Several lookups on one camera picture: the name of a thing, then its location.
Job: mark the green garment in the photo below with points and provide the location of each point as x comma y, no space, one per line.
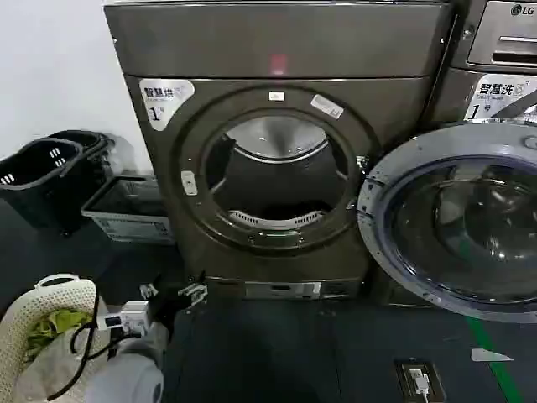
63,321

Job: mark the white floor label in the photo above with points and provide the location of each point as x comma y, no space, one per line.
491,355

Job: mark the beige grey garment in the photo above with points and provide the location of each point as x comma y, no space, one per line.
46,369

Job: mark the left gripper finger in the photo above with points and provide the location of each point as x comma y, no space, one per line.
151,289
196,290

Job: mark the green floor tape strip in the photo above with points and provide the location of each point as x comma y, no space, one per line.
495,357

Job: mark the small black plastic basket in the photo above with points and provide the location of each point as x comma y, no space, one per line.
94,159

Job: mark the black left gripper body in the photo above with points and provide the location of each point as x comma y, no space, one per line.
167,307

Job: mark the grey dryer with round opening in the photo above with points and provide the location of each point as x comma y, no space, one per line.
293,50

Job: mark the round glass dryer door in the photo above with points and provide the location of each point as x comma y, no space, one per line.
461,226

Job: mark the white perforated laundry basket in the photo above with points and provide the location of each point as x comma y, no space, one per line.
25,319

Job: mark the grey washing machine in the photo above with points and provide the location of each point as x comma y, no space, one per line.
495,50

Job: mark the large black plastic basket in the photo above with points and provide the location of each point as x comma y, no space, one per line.
38,189

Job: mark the grey plastic crate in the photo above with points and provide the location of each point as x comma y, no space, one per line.
126,222

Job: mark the floor socket box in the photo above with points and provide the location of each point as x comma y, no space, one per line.
419,378

